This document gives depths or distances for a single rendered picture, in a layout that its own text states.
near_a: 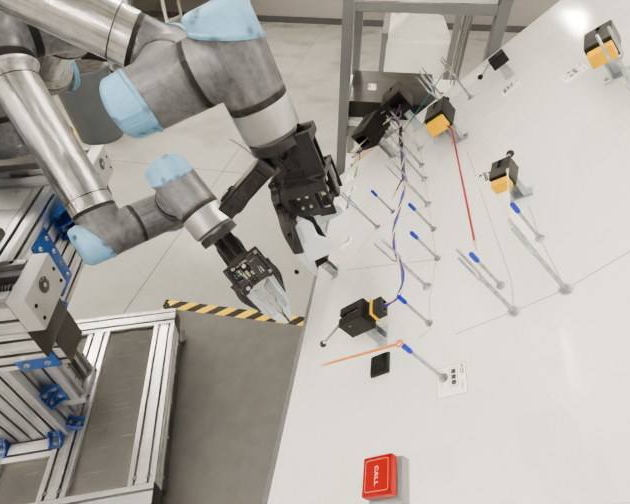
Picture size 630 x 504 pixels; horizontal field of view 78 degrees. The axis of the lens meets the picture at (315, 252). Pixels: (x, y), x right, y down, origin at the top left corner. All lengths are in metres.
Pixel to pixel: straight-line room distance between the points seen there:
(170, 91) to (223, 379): 1.63
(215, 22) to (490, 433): 0.55
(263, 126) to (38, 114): 0.44
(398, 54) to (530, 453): 3.45
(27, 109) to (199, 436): 1.41
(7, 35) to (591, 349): 0.95
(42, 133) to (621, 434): 0.87
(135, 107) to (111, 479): 1.38
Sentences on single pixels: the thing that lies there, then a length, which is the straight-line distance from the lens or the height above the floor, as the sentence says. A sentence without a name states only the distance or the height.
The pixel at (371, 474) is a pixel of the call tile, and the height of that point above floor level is 1.09.
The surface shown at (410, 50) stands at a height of 0.74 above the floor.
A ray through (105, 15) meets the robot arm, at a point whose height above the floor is 1.56.
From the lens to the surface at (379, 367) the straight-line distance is 0.72.
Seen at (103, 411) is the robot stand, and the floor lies 0.21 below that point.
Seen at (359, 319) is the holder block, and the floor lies 1.12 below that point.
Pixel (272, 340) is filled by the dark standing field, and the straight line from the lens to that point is 2.05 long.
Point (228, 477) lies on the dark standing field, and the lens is 1.78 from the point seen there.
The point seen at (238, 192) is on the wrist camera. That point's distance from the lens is 0.55.
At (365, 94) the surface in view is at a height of 1.12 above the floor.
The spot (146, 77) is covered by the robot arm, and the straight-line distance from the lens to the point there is 0.49.
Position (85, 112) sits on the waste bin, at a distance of 4.06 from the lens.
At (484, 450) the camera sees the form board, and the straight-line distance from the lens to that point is 0.57.
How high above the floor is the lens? 1.66
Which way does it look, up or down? 42 degrees down
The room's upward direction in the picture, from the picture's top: straight up
